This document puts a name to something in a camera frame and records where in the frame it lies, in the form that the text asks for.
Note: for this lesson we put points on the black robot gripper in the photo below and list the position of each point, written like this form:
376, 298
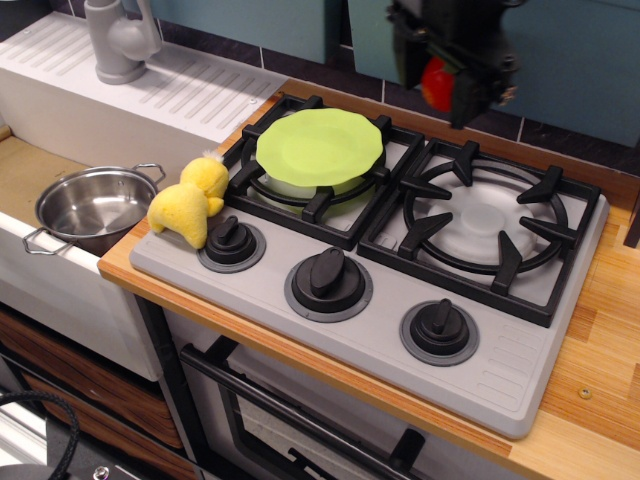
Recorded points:
469, 37

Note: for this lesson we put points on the red toy strawberry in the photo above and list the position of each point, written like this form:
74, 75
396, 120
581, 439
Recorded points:
437, 85

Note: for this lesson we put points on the light green plastic plate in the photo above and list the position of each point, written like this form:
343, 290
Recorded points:
319, 147

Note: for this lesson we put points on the stainless steel pot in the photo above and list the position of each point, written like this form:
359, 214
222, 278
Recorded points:
93, 209

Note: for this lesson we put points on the white toy sink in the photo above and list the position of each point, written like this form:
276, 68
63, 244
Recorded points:
57, 116

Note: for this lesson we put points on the black right burner grate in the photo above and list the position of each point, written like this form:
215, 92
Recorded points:
531, 289

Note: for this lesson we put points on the black burner grate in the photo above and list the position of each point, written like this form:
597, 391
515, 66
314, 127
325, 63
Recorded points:
531, 289
336, 215

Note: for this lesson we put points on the white right burner disc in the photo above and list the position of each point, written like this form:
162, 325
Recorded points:
480, 212

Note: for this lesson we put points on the grey toy stove top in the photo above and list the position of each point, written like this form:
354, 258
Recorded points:
499, 387

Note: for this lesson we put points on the black left burner grate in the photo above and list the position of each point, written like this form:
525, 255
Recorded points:
336, 215

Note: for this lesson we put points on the black middle stove knob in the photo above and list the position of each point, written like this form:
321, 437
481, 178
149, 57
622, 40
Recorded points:
329, 287

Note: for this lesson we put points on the black stove knob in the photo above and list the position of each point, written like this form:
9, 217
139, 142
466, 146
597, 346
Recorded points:
232, 247
329, 287
439, 333

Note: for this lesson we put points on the black right stove knob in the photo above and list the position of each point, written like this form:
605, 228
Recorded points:
439, 333

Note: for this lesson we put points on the black left stove knob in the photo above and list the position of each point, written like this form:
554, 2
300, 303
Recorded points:
232, 247

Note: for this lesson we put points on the yellow stuffed duck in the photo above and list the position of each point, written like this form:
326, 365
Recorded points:
185, 207

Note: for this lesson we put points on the grey toy faucet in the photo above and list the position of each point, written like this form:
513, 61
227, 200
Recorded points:
121, 45

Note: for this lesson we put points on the wooden drawer fronts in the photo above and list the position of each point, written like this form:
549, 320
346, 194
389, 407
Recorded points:
121, 411

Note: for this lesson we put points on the black oven door handle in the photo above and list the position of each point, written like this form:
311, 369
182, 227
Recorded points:
395, 467

